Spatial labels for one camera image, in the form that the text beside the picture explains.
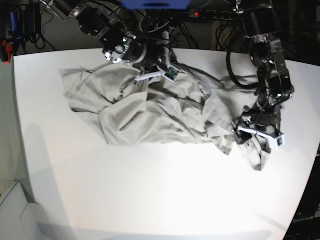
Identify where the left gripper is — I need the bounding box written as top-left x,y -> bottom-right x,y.
231,117 -> 280,145

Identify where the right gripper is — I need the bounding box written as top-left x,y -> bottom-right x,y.
134,30 -> 180,85

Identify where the grey t-shirt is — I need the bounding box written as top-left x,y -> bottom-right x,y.
59,64 -> 257,155

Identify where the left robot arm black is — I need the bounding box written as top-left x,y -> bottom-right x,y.
226,0 -> 295,149

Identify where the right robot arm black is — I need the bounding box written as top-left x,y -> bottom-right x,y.
41,0 -> 182,85

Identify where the black power strip red light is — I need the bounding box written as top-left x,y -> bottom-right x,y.
188,9 -> 238,21

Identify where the red clamp at table corner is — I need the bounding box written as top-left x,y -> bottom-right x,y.
0,39 -> 13,64

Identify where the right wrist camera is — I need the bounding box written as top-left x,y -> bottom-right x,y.
162,66 -> 181,82

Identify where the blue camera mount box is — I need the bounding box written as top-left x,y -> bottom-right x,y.
120,0 -> 191,10

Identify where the blue handled tool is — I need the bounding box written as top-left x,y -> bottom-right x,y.
10,12 -> 21,42

